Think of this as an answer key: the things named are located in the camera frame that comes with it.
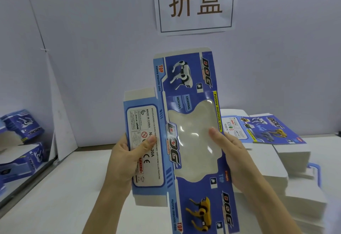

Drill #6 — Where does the white paper wall sign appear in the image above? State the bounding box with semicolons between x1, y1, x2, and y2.
153;0;238;35

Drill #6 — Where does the pile of blue boxes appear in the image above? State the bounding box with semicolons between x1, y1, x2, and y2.
0;109;48;194

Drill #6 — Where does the person's left hand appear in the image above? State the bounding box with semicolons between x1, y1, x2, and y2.
104;133;158;190

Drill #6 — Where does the stack of boxes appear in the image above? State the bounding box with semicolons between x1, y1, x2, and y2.
221;109;328;233

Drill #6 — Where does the person's left forearm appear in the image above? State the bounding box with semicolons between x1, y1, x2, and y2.
81;180;134;234

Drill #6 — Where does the person's right forearm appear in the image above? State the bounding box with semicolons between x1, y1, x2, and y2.
242;178;303;234

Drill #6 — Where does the person's right hand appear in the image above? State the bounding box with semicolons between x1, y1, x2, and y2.
208;127;265;193

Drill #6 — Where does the blue dog-print cardboard box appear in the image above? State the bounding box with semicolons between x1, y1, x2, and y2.
123;47;242;234

